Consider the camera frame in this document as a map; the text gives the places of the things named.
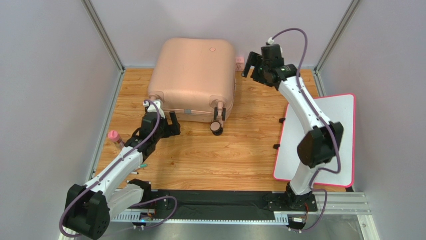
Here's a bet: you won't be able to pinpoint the pink suitcase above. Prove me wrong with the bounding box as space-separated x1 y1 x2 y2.
147 38 237 136

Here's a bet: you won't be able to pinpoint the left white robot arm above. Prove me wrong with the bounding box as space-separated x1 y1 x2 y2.
59 111 181 240

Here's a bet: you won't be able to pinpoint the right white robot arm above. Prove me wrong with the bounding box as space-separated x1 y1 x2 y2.
241 44 344 205

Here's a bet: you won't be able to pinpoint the green marker pens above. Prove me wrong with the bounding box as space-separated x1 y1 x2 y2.
130 163 148 175

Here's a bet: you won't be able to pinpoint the pink capped bottle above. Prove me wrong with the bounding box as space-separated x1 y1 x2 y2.
107 130 125 150

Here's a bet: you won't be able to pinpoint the white board pink edge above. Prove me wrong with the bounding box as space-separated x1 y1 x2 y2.
272 93 357 188

